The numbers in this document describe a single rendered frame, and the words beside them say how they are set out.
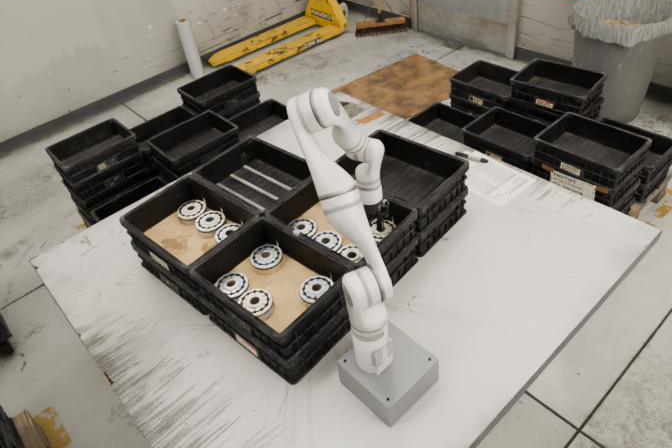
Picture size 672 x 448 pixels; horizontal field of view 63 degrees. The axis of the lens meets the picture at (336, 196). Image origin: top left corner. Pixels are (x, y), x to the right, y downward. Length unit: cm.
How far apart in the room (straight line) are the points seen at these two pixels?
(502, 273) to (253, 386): 84
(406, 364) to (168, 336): 76
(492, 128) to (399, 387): 192
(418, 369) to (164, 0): 401
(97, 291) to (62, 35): 290
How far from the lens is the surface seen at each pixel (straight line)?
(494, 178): 221
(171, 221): 203
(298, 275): 169
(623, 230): 207
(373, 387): 147
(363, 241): 124
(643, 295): 286
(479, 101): 330
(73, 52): 474
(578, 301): 181
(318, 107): 120
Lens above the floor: 205
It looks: 39 degrees down
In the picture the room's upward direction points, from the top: 8 degrees counter-clockwise
